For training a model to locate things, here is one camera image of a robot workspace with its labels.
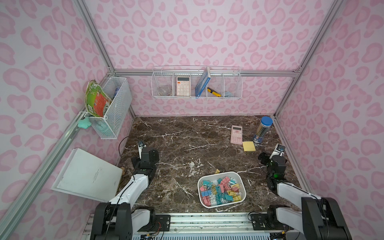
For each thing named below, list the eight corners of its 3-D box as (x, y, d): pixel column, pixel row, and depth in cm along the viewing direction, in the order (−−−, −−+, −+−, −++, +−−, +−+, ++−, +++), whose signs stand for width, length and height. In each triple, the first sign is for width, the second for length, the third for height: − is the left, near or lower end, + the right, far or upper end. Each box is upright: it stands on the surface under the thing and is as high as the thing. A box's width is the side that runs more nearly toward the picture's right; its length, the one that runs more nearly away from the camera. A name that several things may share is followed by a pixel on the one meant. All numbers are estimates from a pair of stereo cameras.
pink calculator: (230, 143, 106) (230, 141, 104) (231, 126, 116) (231, 124, 114) (241, 145, 105) (242, 143, 103) (241, 128, 115) (242, 126, 113)
